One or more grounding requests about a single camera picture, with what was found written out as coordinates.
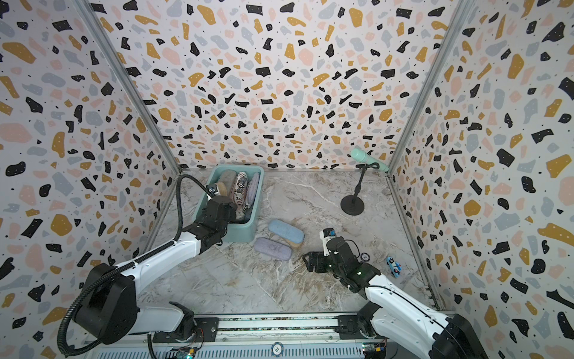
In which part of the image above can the teal plastic storage box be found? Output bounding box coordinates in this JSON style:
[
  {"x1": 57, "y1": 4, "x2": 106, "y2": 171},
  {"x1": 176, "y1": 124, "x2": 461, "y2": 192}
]
[{"x1": 194, "y1": 165, "x2": 265, "y2": 243}]

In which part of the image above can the newspaper flag case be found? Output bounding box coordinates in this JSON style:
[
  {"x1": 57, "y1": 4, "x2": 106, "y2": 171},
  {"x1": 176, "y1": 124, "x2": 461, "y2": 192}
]
[{"x1": 231, "y1": 171, "x2": 249, "y2": 209}]

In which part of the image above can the grey felt case front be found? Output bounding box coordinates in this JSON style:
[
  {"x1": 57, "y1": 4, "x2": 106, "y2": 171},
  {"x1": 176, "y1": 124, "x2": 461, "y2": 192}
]
[{"x1": 218, "y1": 170, "x2": 237, "y2": 197}]

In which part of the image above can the purple felt case diagonal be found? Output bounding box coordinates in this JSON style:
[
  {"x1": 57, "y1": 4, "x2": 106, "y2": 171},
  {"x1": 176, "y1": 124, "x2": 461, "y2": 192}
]
[{"x1": 244, "y1": 172, "x2": 260, "y2": 209}]

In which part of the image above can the purple felt case horizontal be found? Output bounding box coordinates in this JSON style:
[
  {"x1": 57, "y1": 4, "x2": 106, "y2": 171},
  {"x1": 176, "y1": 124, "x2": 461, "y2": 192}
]
[{"x1": 254, "y1": 237, "x2": 292, "y2": 261}]

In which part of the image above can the light blue felt case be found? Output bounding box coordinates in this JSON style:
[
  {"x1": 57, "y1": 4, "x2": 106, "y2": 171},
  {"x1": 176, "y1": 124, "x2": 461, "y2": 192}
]
[{"x1": 268, "y1": 219, "x2": 305, "y2": 242}]

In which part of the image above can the tan felt case front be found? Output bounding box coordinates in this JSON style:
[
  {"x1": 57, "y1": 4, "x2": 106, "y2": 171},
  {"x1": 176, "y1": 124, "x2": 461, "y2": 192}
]
[{"x1": 214, "y1": 182, "x2": 228, "y2": 196}]

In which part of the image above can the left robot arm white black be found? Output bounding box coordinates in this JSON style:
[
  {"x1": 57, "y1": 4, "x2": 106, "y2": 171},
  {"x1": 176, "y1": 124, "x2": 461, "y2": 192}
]
[{"x1": 71, "y1": 196, "x2": 237, "y2": 344}]

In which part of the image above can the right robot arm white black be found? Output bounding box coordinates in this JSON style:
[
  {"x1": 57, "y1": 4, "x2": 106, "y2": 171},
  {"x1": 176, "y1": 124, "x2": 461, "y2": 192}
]
[{"x1": 302, "y1": 229, "x2": 487, "y2": 358}]

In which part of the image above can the small blue toy car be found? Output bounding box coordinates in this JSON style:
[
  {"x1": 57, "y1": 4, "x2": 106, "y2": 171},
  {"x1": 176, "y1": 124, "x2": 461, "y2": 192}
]
[{"x1": 387, "y1": 257, "x2": 402, "y2": 278}]

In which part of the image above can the green microphone on black stand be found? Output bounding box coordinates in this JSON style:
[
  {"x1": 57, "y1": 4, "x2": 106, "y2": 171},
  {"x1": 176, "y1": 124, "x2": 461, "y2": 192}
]
[{"x1": 340, "y1": 147, "x2": 390, "y2": 216}]

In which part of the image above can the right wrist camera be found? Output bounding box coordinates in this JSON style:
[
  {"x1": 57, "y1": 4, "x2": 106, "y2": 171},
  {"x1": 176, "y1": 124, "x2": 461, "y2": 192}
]
[{"x1": 319, "y1": 227, "x2": 336, "y2": 257}]

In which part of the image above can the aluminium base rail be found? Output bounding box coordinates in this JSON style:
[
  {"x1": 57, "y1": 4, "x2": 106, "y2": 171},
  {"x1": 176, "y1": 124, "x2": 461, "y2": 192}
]
[{"x1": 85, "y1": 312, "x2": 411, "y2": 358}]

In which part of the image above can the black corrugated cable conduit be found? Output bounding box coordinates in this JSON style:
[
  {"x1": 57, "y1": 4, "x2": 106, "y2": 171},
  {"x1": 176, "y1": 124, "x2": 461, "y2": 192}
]
[{"x1": 57, "y1": 174, "x2": 214, "y2": 358}]

